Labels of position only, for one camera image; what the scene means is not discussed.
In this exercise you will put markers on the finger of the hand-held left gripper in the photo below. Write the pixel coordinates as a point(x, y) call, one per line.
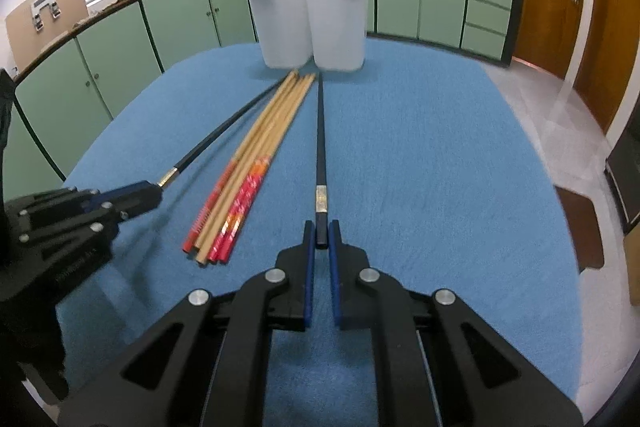
point(142, 204)
point(125, 192)

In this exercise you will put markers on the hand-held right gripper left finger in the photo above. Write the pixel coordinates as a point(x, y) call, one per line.
point(309, 277)

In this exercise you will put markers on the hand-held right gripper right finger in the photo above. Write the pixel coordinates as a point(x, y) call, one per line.
point(334, 277)

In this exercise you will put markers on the black chopstick with metal band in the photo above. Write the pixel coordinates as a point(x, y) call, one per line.
point(225, 129)
point(320, 147)

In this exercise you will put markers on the bundle of wooden chopsticks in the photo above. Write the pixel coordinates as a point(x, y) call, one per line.
point(260, 142)

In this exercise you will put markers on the translucent white plastic cup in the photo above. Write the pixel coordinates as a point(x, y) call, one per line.
point(337, 22)
point(280, 22)

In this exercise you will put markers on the person's left hand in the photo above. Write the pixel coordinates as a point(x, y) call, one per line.
point(30, 337)

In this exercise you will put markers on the green base kitchen cabinets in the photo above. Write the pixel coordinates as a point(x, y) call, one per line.
point(125, 37)

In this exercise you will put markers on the blue tablecloth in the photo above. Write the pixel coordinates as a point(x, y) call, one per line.
point(425, 147)

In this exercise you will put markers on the brown cardboard board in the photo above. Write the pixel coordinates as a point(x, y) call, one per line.
point(70, 2)

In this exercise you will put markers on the black appliance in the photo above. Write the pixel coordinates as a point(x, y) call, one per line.
point(625, 177)

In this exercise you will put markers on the white bracket holder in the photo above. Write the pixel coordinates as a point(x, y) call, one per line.
point(45, 4)

